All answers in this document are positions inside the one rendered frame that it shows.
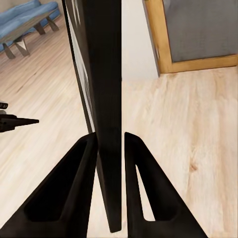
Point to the poster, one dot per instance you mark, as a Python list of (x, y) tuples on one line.
[(94, 32)]

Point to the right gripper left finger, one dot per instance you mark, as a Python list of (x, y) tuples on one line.
[(60, 206)]

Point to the coffee table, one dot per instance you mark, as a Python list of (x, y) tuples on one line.
[(16, 35)]

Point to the sofa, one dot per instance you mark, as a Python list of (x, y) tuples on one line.
[(16, 16)]

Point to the door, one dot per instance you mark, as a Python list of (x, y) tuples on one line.
[(194, 34)]

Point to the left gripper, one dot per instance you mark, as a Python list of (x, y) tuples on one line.
[(10, 122)]

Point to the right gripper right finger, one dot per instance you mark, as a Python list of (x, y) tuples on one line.
[(173, 219)]

